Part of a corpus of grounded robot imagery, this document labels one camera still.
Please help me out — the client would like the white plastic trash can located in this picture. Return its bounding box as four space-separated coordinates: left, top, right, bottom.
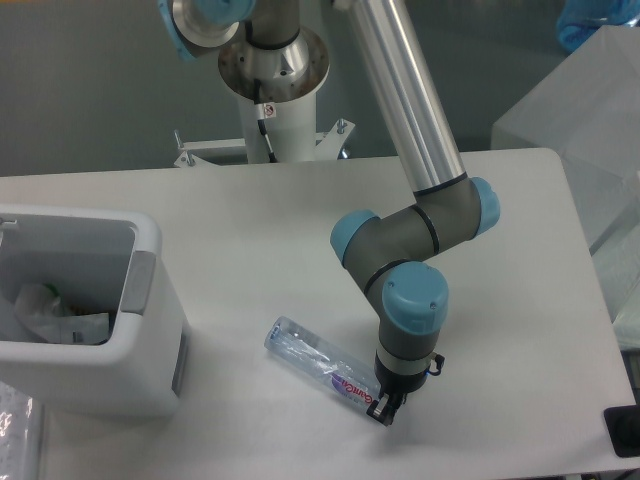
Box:
1 204 189 416

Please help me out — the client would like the clear plastic water bottle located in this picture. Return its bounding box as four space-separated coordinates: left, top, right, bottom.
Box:
264 316 380 420

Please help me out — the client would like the clear patterned plastic sheet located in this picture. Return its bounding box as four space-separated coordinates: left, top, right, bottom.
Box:
1 383 42 479

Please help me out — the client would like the white plastic bag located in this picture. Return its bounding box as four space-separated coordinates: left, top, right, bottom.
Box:
13 284 111 345

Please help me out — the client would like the translucent plastic storage box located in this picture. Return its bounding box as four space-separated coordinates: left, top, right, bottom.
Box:
490 23 640 256

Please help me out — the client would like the blue plastic bag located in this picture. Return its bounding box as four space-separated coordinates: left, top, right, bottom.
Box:
556 0 639 53

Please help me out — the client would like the black device at table edge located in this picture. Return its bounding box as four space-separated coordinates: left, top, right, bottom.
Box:
603 405 639 458

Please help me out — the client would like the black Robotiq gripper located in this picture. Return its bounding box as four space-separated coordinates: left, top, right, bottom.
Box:
366 354 445 426

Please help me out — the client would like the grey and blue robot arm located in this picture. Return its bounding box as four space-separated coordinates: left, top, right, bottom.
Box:
157 1 500 425

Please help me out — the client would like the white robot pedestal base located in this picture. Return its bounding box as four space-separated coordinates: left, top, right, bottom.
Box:
174 92 355 168

